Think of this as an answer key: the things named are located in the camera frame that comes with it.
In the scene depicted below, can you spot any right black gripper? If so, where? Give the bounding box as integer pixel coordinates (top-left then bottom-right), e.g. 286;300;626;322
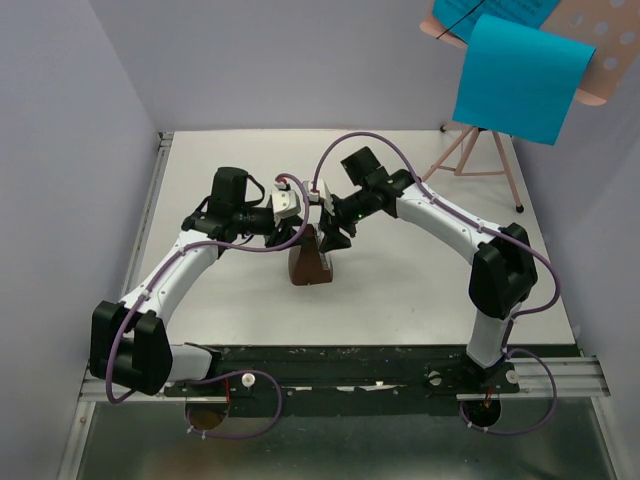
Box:
317;188;372;254

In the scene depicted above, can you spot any brown wooden metronome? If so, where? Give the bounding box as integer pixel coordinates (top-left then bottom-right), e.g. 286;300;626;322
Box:
288;224;333;286

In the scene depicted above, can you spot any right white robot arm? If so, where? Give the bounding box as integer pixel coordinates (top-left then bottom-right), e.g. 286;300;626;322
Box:
307;147;538;392

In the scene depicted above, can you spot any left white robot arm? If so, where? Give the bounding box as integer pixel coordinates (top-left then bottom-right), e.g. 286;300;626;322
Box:
89;167;310;404

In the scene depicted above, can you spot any blue paper sheet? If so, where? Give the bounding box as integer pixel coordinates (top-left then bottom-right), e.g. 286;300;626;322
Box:
452;15;595;146

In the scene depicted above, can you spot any blue printed sheet music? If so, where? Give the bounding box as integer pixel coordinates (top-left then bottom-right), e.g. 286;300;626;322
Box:
432;0;559;40

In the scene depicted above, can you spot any pink music stand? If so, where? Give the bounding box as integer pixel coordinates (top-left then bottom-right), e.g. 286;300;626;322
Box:
420;0;639;213

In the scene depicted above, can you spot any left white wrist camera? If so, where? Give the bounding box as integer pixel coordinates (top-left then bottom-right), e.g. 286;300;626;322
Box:
270;176;301;225

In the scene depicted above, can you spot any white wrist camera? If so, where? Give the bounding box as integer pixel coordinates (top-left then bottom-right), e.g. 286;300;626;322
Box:
303;179;335;216
270;176;301;225

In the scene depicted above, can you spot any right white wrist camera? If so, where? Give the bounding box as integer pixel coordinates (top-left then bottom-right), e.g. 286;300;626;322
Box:
303;179;335;216

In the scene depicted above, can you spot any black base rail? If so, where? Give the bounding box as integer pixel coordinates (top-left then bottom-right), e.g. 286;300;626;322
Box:
164;345;519;418

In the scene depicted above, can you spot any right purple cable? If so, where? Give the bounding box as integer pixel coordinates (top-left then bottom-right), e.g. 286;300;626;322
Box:
309;131;563;436

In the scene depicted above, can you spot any aluminium frame rail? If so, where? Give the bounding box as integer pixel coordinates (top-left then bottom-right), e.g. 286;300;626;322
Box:
57;132;175;479

